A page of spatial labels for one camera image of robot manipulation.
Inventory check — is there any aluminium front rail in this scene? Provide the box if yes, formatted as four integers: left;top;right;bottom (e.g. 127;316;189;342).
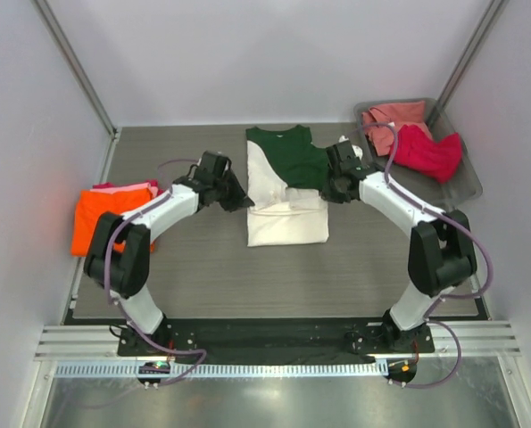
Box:
35;321;521;361

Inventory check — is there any right aluminium frame post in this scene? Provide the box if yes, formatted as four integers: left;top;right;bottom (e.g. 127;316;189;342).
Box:
437;0;509;110

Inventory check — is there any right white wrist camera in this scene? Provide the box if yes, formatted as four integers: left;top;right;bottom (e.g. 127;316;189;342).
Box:
338;135;363;159

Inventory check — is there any crimson red t shirt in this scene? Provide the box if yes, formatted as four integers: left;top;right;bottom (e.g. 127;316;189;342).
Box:
394;125;462;184

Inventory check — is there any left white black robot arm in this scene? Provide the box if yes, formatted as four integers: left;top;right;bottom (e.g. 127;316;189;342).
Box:
84;152;253;356

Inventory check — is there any salmon pink t shirt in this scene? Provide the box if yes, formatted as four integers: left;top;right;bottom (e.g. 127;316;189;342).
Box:
361;100;432;156

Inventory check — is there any folded light pink t shirt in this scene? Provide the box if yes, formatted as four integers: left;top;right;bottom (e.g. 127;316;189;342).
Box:
90;181;164;202

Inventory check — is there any left aluminium frame post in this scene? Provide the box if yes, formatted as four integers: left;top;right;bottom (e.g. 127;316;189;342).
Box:
31;0;117;140

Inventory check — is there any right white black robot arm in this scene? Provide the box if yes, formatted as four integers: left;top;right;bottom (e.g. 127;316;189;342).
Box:
321;140;477;353

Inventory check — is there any aluminium frame post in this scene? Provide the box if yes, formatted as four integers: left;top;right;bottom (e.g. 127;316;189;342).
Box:
437;0;509;110
31;0;117;140

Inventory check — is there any folded orange t shirt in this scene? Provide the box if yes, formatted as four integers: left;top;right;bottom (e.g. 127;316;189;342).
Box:
71;183;160;258

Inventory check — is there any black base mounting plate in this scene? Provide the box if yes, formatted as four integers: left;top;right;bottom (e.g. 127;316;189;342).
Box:
117;316;436;365

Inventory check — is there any white slotted cable duct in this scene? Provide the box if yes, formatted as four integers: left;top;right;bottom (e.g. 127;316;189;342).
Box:
54;359;388;379

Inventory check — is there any white green raglan t shirt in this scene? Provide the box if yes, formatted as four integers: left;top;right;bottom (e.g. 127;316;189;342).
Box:
245;125;329;247

